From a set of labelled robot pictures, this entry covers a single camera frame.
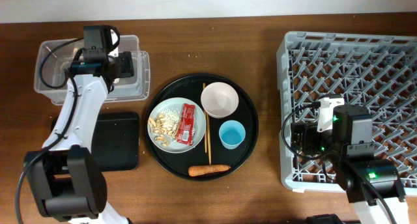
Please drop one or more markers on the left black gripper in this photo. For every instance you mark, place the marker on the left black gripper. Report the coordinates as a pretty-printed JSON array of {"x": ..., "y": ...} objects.
[{"x": 127, "y": 68}]

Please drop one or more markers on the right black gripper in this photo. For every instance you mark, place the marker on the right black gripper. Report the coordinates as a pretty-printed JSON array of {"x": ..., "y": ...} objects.
[{"x": 309, "y": 129}]

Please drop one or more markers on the light blue cup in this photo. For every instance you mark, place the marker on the light blue cup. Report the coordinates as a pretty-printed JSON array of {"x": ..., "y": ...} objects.
[{"x": 232, "y": 133}]

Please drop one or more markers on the wooden chopstick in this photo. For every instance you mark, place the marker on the wooden chopstick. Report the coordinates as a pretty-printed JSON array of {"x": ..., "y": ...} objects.
[
  {"x": 205, "y": 136},
  {"x": 208, "y": 139}
]

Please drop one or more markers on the red snack wrapper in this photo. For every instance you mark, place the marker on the red snack wrapper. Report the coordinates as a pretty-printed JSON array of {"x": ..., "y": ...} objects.
[{"x": 184, "y": 131}]

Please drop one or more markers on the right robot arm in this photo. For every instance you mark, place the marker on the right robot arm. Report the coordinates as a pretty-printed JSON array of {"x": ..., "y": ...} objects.
[{"x": 372, "y": 185}]

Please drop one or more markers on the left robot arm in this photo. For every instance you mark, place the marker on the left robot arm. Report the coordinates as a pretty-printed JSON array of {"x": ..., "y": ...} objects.
[{"x": 66, "y": 183}]

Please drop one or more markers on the grey dishwasher rack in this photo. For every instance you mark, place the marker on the grey dishwasher rack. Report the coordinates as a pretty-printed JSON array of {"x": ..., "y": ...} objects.
[{"x": 375, "y": 71}]

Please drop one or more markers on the clear plastic bin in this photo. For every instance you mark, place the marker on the clear plastic bin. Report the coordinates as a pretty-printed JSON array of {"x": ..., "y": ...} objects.
[{"x": 134, "y": 88}]

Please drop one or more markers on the peanut shells pile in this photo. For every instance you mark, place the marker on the peanut shells pile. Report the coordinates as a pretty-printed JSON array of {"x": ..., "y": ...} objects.
[{"x": 164, "y": 132}]

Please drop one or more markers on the rice grains pile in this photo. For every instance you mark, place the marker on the rice grains pile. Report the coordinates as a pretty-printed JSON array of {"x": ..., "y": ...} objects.
[{"x": 171, "y": 115}]

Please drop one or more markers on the black rectangular tray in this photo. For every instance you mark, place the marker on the black rectangular tray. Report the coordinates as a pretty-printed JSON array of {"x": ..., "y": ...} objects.
[{"x": 105, "y": 142}]

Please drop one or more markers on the grey round plate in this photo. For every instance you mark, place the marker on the grey round plate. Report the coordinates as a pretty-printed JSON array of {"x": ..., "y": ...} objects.
[{"x": 198, "y": 131}]

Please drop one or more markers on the round black serving tray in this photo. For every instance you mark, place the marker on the round black serving tray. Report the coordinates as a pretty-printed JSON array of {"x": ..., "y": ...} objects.
[{"x": 190, "y": 87}]

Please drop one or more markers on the orange carrot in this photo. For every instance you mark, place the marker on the orange carrot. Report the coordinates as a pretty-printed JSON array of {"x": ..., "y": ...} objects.
[{"x": 200, "y": 170}]

